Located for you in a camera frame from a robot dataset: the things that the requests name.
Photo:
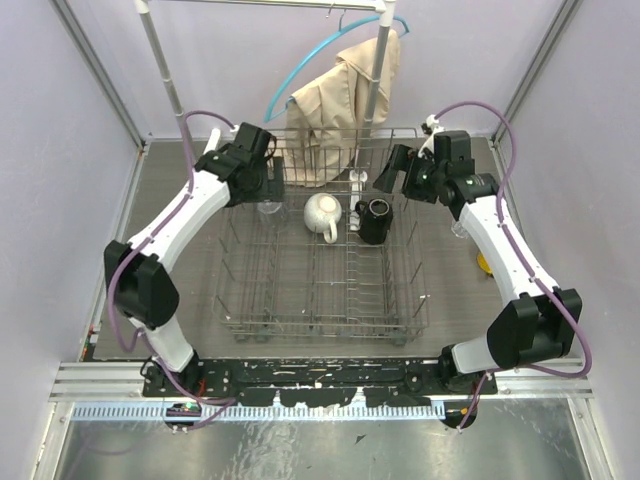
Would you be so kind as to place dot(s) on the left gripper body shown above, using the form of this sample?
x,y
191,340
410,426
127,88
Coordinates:
x,y
273,181

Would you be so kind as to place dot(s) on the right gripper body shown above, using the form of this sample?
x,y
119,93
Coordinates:
x,y
421,180

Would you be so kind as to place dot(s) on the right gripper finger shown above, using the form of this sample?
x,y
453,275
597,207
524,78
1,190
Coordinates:
x,y
401,158
386,180

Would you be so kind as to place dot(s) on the clear plastic cup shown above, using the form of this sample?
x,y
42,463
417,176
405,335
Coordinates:
x,y
459,230
271,214

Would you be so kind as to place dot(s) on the black mug cream inside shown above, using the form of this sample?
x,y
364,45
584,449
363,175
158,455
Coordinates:
x,y
375,216

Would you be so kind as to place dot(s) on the cream speckled ceramic mug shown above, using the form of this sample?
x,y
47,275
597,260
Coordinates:
x,y
322,213

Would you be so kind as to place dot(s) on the yellow plastic cup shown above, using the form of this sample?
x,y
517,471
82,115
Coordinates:
x,y
483,264

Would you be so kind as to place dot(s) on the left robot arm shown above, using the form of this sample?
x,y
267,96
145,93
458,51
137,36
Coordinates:
x,y
138,271

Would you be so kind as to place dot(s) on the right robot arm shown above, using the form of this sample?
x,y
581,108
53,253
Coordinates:
x,y
538,317

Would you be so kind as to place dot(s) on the white metal clothes rack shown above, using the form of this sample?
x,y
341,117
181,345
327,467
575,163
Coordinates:
x,y
244,60

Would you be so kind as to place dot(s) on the beige cloth garment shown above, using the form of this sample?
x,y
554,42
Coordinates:
x,y
325,118

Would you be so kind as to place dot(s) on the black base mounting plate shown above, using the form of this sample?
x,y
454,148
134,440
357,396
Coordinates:
x,y
394,382

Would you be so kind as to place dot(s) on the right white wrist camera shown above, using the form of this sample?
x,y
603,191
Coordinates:
x,y
430,127

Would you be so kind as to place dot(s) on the grey wire dish rack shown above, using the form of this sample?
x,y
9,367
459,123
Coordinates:
x,y
288,282

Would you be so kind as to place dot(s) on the white slotted cable duct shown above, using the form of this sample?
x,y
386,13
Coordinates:
x,y
191,413

